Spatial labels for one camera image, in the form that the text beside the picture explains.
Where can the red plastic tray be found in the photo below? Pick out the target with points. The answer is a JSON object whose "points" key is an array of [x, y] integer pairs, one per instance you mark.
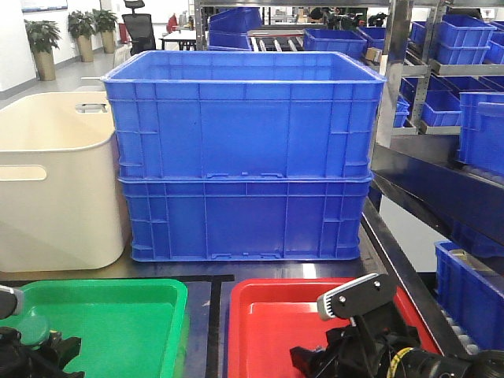
{"points": [[268, 317]]}

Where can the green plastic tray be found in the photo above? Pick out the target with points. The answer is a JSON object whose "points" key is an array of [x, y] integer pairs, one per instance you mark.
{"points": [[128, 328]]}

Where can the cream plastic basket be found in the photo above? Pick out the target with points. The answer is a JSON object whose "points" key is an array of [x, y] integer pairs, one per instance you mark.
{"points": [[61, 203]]}

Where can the lower stacked blue crate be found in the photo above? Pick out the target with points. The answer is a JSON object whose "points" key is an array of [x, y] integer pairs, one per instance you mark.
{"points": [[238, 220]]}

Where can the upper stacked blue crate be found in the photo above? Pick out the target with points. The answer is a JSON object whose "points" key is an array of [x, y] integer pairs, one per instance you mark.
{"points": [[210, 115]]}

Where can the black office chair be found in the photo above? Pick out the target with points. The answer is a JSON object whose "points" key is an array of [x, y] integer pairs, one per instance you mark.
{"points": [[139, 27]]}

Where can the stacked blue crate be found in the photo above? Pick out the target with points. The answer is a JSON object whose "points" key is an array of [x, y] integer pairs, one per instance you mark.
{"points": [[238, 220], [210, 115]]}

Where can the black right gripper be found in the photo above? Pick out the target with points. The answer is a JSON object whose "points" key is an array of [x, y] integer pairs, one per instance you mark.
{"points": [[368, 347]]}

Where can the potted plant background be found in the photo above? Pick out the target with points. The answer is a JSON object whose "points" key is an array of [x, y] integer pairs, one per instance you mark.
{"points": [[43, 36]]}

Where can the blue bin right conveyor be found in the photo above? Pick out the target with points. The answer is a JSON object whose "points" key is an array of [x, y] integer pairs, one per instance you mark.
{"points": [[481, 134]]}

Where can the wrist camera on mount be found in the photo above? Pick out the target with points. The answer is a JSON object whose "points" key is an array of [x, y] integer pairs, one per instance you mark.
{"points": [[356, 297]]}

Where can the blue bin bottom right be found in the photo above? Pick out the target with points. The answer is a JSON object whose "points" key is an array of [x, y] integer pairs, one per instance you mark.
{"points": [[471, 293]]}

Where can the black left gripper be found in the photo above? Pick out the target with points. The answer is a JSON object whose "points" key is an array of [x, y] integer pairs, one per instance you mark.
{"points": [[47, 359]]}

